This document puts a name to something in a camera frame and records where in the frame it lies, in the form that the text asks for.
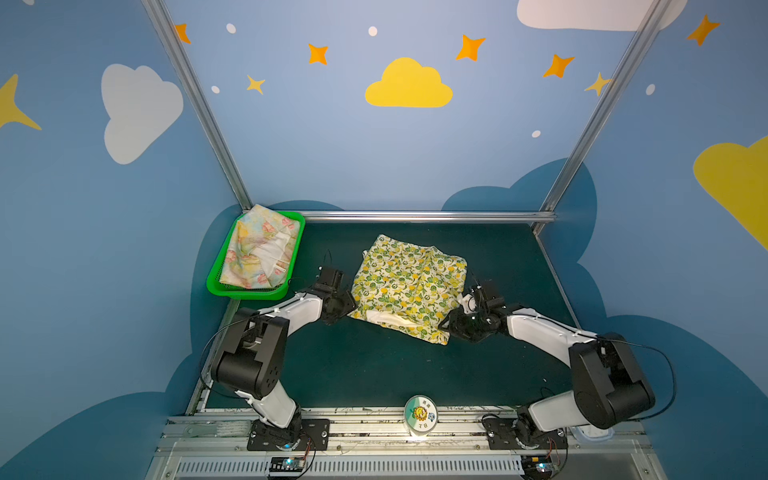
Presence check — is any lemon print skirt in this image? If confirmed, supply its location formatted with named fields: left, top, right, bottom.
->
left=350, top=234, right=467, bottom=345

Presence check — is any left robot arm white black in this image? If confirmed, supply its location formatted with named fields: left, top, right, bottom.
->
left=201, top=266, right=356, bottom=451

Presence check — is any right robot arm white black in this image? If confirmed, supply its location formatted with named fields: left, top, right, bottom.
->
left=439, top=282, right=678, bottom=438

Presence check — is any round white green tape dispenser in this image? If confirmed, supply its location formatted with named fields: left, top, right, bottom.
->
left=404, top=395, right=438, bottom=437

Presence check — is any pastel floral skirt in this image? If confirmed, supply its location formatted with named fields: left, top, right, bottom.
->
left=219, top=205, right=300, bottom=290

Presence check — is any green plastic basket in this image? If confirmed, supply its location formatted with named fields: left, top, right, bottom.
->
left=206, top=211, right=306, bottom=300

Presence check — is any white square clock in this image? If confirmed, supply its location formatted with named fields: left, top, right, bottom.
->
left=570, top=424, right=615, bottom=443

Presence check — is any right green circuit board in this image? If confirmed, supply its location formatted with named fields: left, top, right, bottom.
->
left=520, top=456, right=555, bottom=480

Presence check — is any green circuit board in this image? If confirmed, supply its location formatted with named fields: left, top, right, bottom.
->
left=520, top=456, right=555, bottom=480
left=267, top=456, right=307, bottom=479

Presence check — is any left green circuit board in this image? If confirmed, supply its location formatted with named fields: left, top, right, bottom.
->
left=267, top=456, right=307, bottom=479

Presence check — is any rear aluminium frame bar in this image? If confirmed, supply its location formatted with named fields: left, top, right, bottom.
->
left=300, top=210, right=556, bottom=224

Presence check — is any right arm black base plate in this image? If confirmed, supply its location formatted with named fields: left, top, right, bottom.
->
left=481, top=415, right=568, bottom=450

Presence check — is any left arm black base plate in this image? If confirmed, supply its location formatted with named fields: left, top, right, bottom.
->
left=246, top=419, right=330, bottom=452

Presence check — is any aluminium rail base frame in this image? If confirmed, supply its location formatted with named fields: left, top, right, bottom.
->
left=146, top=406, right=666, bottom=479

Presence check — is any right aluminium frame post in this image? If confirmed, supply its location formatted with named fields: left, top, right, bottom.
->
left=540, top=0, right=673, bottom=216

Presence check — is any aluminium frame post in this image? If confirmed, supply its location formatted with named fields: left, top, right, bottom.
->
left=141, top=0, right=253, bottom=211
left=540, top=0, right=673, bottom=216

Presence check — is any left aluminium frame post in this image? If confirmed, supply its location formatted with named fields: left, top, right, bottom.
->
left=141, top=0, right=253, bottom=211

